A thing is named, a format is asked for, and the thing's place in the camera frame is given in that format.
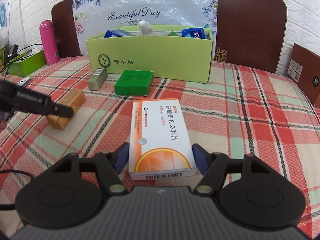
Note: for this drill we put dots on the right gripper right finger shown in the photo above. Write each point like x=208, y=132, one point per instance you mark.
x=214, y=167

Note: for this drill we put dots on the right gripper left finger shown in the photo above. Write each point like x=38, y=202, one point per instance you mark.
x=107, y=167

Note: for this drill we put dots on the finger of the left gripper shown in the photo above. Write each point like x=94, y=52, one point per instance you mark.
x=60, y=110

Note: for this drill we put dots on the small gold box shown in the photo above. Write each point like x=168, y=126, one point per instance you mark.
x=75, y=99

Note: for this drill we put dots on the olive grey small box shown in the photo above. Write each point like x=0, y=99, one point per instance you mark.
x=97, y=79

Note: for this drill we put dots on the white orange medicine box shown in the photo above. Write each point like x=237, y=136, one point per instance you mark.
x=160, y=147

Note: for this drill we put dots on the blue box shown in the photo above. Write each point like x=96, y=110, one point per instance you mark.
x=117, y=33

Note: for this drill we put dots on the blue cube tin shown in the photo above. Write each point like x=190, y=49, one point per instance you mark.
x=193, y=33

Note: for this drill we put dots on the person left hand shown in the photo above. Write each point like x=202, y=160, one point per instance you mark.
x=3, y=125

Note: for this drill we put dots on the white remote control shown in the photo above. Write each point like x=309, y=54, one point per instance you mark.
x=23, y=82

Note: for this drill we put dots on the green tissue box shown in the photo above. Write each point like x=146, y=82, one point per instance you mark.
x=23, y=65

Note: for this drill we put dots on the black charger device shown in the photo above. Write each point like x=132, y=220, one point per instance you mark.
x=12, y=53

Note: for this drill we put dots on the pink thermos bottle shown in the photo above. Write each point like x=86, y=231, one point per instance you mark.
x=49, y=42

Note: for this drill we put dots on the white tube in organizer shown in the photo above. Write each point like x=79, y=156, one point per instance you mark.
x=146, y=29

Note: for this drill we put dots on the light green organizer box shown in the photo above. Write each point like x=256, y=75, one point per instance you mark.
x=169, y=57

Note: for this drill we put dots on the brown cardboard box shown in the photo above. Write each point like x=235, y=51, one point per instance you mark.
x=304, y=69

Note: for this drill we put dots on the floral plastic bag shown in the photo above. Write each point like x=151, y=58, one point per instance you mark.
x=92, y=17

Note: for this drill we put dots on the brown wooden headboard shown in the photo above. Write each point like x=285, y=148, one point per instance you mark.
x=249, y=32

